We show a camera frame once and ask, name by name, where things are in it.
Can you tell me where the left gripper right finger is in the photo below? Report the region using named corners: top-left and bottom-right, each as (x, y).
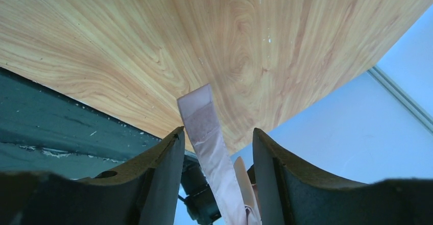
top-left (253, 128), bottom-right (432, 224)

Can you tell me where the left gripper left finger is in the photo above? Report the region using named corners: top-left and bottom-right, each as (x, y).
top-left (1, 127), bottom-right (185, 224)

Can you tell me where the pink folding umbrella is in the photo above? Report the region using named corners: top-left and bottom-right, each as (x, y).
top-left (177, 84), bottom-right (262, 224)

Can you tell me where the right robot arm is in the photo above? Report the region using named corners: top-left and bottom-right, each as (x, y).
top-left (178, 154), bottom-right (261, 224)

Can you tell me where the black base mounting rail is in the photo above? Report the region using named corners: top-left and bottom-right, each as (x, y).
top-left (1, 69), bottom-right (160, 179)

